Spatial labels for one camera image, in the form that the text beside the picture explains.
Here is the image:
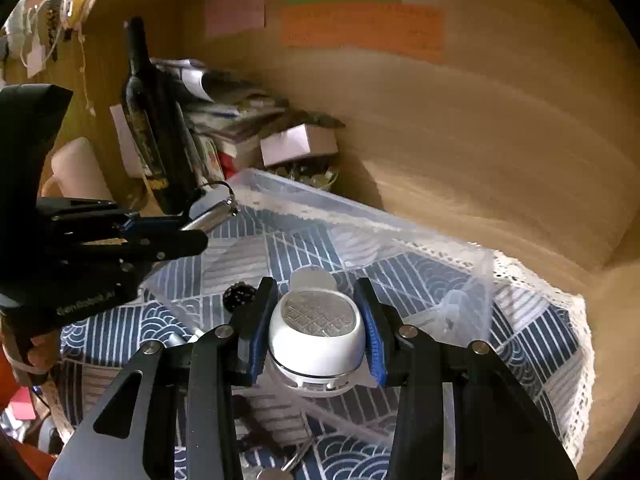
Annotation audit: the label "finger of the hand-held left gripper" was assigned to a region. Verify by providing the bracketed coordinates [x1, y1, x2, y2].
[125, 229, 209, 266]
[122, 212, 201, 235]

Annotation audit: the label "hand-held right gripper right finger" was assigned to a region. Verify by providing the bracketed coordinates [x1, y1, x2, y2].
[353, 277, 581, 480]

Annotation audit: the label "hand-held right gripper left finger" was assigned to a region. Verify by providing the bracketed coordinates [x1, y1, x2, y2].
[47, 276, 279, 480]

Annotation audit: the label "silver cylindrical flashlight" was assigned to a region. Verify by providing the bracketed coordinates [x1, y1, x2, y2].
[179, 182, 241, 233]

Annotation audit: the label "white round lint shaver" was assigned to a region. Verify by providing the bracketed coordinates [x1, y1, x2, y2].
[267, 287, 366, 399]

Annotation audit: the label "clear plastic storage box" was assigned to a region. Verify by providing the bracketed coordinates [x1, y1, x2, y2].
[142, 167, 496, 443]

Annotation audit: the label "person's left hand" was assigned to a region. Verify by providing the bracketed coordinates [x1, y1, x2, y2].
[25, 332, 63, 386]

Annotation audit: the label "small black round knob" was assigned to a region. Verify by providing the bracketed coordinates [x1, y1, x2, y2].
[223, 282, 257, 311]

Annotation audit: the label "dark wine bottle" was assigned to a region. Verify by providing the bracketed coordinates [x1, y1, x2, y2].
[122, 16, 202, 215]

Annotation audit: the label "stack of books and papers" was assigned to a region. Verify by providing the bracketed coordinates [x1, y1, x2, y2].
[149, 56, 347, 173]

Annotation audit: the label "hanging white paper tags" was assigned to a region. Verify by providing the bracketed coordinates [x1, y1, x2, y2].
[4, 0, 103, 78]

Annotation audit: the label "blue patterned tablecloth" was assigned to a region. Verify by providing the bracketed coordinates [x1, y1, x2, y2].
[54, 204, 597, 480]

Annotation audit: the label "small white cardboard box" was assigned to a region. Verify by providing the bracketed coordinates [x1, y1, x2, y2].
[259, 123, 340, 167]

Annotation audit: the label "pink paper note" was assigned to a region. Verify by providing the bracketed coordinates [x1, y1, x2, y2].
[204, 0, 266, 39]

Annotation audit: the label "orange paper note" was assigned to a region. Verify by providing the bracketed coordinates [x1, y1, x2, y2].
[280, 3, 445, 65]

